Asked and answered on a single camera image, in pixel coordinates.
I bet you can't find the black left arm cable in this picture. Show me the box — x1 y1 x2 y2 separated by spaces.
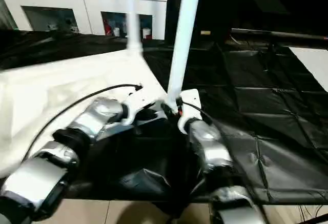
20 84 144 162

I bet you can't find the white glass-door cabinet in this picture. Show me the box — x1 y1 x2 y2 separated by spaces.
0 0 170 41

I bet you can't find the white plastic table top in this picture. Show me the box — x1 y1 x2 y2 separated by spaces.
0 48 177 178

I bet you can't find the black mat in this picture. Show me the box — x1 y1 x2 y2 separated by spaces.
0 27 328 207

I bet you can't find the white board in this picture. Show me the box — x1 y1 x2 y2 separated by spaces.
288 47 328 92

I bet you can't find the black metal rail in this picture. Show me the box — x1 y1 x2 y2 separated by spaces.
231 28 328 44

